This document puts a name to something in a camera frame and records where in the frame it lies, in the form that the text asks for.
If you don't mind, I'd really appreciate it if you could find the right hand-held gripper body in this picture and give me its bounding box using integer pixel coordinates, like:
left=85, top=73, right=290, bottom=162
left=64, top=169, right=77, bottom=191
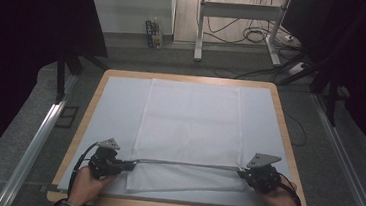
left=244, top=151, right=284, bottom=195

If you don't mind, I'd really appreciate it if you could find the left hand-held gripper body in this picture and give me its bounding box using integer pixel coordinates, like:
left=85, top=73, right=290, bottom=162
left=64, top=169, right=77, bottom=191
left=87, top=136, right=126, bottom=182

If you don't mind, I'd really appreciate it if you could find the white mesh laundry bag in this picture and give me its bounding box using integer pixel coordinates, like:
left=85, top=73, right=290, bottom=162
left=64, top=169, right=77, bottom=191
left=125, top=76, right=258, bottom=204

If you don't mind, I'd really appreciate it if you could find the person's left hand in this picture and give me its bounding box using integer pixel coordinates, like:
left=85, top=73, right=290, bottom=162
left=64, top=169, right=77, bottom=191
left=67, top=163, right=120, bottom=206

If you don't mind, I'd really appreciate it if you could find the person's right hand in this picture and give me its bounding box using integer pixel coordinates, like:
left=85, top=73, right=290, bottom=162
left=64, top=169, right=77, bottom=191
left=255, top=174, right=304, bottom=206

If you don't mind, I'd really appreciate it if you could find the wooden framed white board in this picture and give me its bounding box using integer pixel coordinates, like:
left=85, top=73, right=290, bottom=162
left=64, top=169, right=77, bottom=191
left=57, top=70, right=303, bottom=206

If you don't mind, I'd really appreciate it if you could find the black metal stand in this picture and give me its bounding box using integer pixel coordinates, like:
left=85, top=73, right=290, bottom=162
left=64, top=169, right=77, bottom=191
left=272, top=50, right=344, bottom=128
left=52, top=47, right=110, bottom=109

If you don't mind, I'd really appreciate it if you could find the white power strip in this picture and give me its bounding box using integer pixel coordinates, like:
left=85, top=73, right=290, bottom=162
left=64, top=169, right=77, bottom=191
left=287, top=60, right=307, bottom=78

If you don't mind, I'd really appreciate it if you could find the carton of bottles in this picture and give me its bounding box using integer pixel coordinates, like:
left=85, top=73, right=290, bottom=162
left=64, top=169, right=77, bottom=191
left=143, top=15, right=165, bottom=50

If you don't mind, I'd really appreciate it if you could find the left hand-held gripper cable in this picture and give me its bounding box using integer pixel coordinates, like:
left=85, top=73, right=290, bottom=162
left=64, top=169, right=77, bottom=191
left=66, top=138, right=100, bottom=200

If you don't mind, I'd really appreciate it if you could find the hand-held gripper cable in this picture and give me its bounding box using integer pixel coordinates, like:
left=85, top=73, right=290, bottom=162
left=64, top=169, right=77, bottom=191
left=66, top=138, right=100, bottom=200
left=275, top=172, right=306, bottom=206

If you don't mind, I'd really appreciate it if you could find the right hand-held gripper cable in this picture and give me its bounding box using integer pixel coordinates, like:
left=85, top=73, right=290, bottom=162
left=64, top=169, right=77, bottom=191
left=275, top=172, right=306, bottom=206

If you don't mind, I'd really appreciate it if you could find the thin black floor cable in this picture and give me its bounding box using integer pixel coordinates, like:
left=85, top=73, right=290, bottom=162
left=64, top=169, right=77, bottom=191
left=280, top=109, right=311, bottom=149

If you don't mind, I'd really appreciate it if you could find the aluminium rail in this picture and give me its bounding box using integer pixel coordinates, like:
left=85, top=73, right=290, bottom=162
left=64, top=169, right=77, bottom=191
left=302, top=93, right=366, bottom=206
left=0, top=69, right=79, bottom=206

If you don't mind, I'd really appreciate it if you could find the long black floor cable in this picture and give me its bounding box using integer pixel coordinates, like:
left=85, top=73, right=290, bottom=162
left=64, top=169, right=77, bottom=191
left=212, top=63, right=277, bottom=83

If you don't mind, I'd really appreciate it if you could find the tangle of black floor cables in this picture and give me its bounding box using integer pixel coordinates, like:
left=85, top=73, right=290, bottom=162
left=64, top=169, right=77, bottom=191
left=202, top=14, right=301, bottom=51

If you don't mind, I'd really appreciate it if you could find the white desk frame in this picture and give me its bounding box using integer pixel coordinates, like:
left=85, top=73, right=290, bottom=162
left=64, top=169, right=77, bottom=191
left=193, top=0, right=288, bottom=69

